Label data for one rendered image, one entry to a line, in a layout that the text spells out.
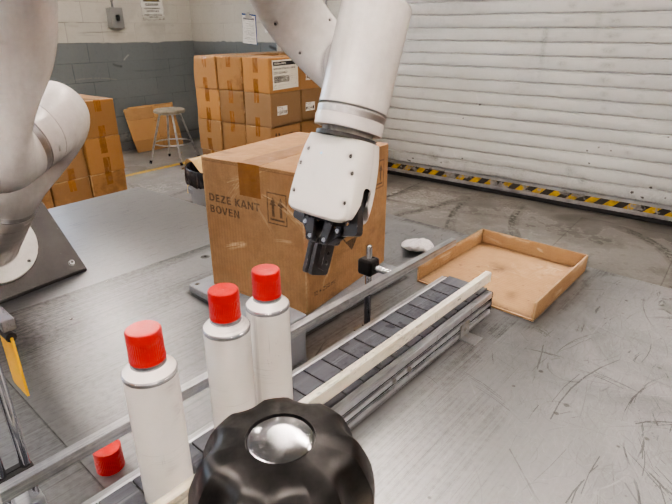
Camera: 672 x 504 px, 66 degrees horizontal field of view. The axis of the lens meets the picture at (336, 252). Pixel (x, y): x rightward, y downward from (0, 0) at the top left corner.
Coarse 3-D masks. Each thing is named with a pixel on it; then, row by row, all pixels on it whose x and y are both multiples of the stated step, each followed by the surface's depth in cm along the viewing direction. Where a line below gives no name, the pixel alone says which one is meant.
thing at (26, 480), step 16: (448, 240) 101; (432, 256) 96; (400, 272) 88; (368, 288) 82; (336, 304) 77; (352, 304) 80; (304, 320) 73; (320, 320) 75; (192, 384) 60; (208, 384) 61; (128, 416) 55; (96, 432) 53; (112, 432) 53; (128, 432) 55; (80, 448) 51; (96, 448) 52; (48, 464) 49; (64, 464) 50; (16, 480) 47; (32, 480) 48; (0, 496) 46; (16, 496) 47
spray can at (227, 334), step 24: (216, 288) 55; (216, 312) 54; (240, 312) 56; (216, 336) 55; (240, 336) 55; (216, 360) 56; (240, 360) 56; (216, 384) 57; (240, 384) 57; (216, 408) 59; (240, 408) 59
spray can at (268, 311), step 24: (264, 264) 61; (264, 288) 59; (264, 312) 59; (288, 312) 61; (264, 336) 60; (288, 336) 62; (264, 360) 62; (288, 360) 63; (264, 384) 63; (288, 384) 64
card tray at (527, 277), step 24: (480, 240) 133; (504, 240) 130; (528, 240) 125; (432, 264) 117; (456, 264) 121; (480, 264) 121; (504, 264) 121; (528, 264) 121; (552, 264) 121; (576, 264) 112; (504, 288) 110; (528, 288) 110; (552, 288) 102; (528, 312) 101
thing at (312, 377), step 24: (432, 288) 100; (456, 288) 100; (408, 312) 91; (456, 312) 92; (360, 336) 84; (384, 336) 84; (336, 360) 78; (384, 360) 78; (312, 384) 73; (360, 384) 73; (192, 456) 61
